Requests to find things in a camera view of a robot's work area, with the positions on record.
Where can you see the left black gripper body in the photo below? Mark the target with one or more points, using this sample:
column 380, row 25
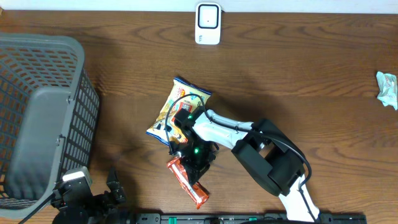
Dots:
column 105, row 200

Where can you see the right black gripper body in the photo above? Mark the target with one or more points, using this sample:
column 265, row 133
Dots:
column 198, row 154

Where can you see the light green wipes packet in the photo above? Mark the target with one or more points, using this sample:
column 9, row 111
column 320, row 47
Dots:
column 387, row 84

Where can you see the yellow snack bag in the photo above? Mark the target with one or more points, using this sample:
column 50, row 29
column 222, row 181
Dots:
column 182, row 96

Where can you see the orange chocolate bar wrapper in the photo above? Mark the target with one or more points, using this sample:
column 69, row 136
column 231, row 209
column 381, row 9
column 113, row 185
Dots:
column 197, row 192

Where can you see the grey plastic basket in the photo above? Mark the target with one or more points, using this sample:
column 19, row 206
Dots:
column 49, row 112

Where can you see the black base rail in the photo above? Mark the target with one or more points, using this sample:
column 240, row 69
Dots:
column 267, row 218

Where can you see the white barcode scanner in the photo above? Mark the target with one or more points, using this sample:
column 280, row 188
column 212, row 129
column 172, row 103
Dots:
column 208, row 23

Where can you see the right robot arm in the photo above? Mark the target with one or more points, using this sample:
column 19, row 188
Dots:
column 273, row 161

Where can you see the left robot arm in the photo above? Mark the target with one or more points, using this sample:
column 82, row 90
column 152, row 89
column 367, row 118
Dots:
column 81, row 216

